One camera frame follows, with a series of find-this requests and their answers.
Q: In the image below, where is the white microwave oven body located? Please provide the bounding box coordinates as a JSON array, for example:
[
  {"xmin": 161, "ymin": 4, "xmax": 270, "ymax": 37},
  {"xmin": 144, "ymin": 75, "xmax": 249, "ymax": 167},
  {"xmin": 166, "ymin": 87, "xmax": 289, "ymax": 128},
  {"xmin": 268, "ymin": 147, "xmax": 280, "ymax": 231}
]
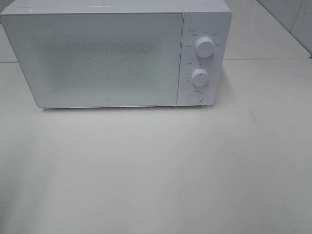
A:
[{"xmin": 0, "ymin": 0, "xmax": 232, "ymax": 107}]

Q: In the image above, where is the white dial knob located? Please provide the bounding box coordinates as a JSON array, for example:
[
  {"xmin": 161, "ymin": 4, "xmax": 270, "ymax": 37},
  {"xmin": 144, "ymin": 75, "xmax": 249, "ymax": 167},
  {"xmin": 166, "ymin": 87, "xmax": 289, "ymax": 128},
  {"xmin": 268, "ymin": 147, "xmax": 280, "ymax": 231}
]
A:
[
  {"xmin": 191, "ymin": 69, "xmax": 209, "ymax": 87},
  {"xmin": 195, "ymin": 36, "xmax": 215, "ymax": 58}
]

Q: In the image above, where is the white microwave door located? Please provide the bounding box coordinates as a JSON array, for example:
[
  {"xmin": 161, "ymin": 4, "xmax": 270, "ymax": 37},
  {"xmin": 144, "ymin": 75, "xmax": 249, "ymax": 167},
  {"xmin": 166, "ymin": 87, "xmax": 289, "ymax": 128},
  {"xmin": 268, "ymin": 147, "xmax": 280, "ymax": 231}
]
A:
[{"xmin": 1, "ymin": 13, "xmax": 183, "ymax": 108}]

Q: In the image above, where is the round white door button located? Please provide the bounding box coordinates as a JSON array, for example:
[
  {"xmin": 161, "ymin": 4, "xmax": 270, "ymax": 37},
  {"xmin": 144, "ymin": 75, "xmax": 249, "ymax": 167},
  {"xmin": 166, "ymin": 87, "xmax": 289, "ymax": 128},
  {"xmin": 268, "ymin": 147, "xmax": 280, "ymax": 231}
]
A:
[{"xmin": 188, "ymin": 91, "xmax": 203, "ymax": 103}]

